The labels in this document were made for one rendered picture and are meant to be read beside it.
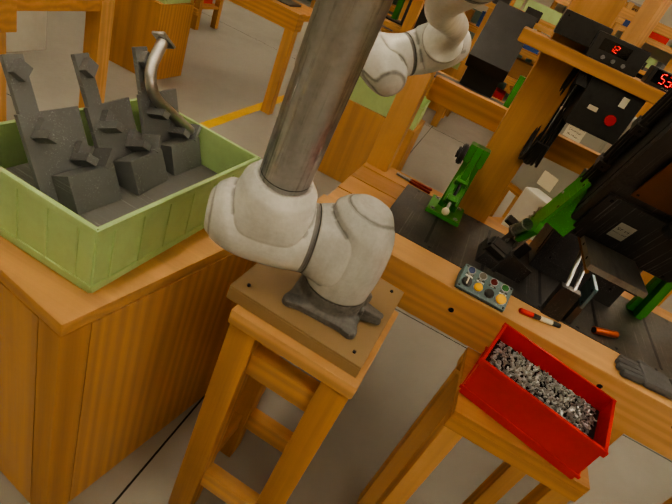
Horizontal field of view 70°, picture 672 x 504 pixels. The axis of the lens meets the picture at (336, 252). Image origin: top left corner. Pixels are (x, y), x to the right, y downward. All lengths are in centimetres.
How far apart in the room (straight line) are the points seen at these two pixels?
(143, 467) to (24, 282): 86
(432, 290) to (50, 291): 95
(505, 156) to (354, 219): 102
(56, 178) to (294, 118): 65
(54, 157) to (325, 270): 68
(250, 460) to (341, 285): 102
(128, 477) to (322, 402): 86
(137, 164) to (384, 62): 67
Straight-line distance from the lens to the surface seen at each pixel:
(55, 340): 113
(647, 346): 183
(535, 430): 125
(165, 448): 185
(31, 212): 116
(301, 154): 83
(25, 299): 116
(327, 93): 77
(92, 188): 128
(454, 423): 124
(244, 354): 114
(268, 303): 107
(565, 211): 156
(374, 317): 112
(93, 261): 109
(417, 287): 143
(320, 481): 193
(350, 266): 98
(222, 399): 127
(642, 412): 162
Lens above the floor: 158
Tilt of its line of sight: 32 degrees down
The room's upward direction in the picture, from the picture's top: 25 degrees clockwise
